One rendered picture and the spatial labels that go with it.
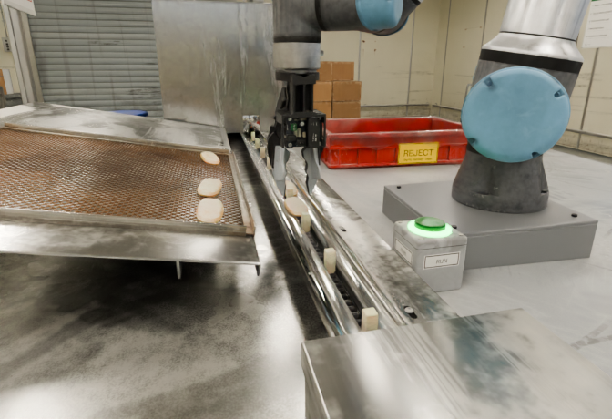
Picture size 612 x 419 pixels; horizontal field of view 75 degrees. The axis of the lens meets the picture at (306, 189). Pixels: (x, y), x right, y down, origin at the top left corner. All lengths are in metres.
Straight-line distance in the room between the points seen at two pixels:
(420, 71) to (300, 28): 8.24
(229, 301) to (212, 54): 1.08
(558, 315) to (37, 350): 0.58
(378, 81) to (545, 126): 7.96
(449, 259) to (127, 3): 7.59
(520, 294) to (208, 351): 0.39
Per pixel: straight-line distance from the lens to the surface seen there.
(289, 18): 0.64
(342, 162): 1.13
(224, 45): 1.48
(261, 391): 0.41
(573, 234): 0.72
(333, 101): 5.35
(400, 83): 8.66
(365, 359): 0.29
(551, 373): 0.31
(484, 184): 0.71
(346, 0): 0.61
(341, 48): 8.18
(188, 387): 0.42
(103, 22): 7.94
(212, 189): 0.67
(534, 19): 0.56
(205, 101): 1.48
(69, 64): 8.07
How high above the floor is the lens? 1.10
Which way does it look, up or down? 17 degrees down
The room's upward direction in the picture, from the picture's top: straight up
